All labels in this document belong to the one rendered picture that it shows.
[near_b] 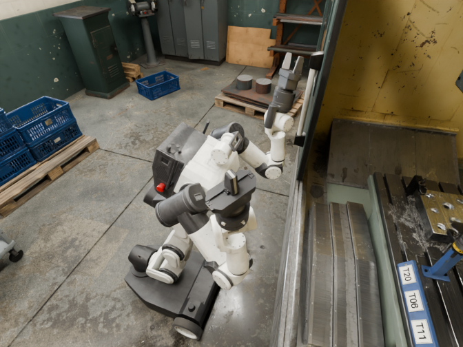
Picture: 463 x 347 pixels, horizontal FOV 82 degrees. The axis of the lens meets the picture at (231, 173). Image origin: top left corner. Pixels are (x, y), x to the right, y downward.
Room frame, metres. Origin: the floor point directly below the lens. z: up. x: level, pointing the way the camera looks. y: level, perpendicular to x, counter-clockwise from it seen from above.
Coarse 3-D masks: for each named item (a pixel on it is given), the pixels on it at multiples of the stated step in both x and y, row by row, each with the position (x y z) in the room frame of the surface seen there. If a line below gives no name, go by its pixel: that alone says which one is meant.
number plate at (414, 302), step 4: (404, 292) 0.46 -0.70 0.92; (408, 292) 0.46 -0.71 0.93; (412, 292) 0.46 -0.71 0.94; (416, 292) 0.45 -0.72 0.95; (408, 296) 0.44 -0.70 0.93; (412, 296) 0.44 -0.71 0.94; (416, 296) 0.44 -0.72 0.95; (408, 300) 0.43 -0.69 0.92; (412, 300) 0.43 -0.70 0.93; (416, 300) 0.42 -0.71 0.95; (420, 300) 0.42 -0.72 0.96; (408, 304) 0.42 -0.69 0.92; (412, 304) 0.41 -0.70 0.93; (416, 304) 0.41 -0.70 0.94; (420, 304) 0.40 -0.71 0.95; (412, 308) 0.40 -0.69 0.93; (416, 308) 0.39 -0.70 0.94; (420, 308) 0.39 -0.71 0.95
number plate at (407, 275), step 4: (400, 268) 0.57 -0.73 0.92; (404, 268) 0.56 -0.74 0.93; (408, 268) 0.55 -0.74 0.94; (412, 268) 0.55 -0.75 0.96; (400, 272) 0.55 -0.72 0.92; (404, 272) 0.54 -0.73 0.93; (408, 272) 0.54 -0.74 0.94; (412, 272) 0.53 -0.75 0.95; (404, 276) 0.53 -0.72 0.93; (408, 276) 0.52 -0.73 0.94; (412, 276) 0.51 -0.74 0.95; (404, 280) 0.51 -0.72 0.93; (408, 280) 0.50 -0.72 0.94; (412, 280) 0.50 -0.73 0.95
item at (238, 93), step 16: (240, 80) 3.80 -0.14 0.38; (256, 80) 3.81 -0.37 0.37; (224, 96) 3.74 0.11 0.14; (240, 96) 3.62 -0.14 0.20; (256, 96) 3.58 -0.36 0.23; (272, 96) 3.58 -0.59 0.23; (304, 96) 3.75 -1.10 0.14; (240, 112) 3.49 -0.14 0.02; (256, 112) 3.45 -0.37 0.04; (288, 112) 3.27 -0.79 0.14
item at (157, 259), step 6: (156, 252) 1.00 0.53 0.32; (156, 258) 0.94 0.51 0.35; (162, 258) 0.98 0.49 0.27; (150, 264) 0.90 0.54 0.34; (156, 264) 0.92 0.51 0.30; (150, 270) 0.86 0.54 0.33; (156, 270) 0.91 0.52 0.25; (150, 276) 0.86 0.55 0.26; (156, 276) 0.84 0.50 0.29; (162, 276) 0.83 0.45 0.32; (168, 276) 0.82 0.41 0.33; (168, 282) 0.81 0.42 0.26
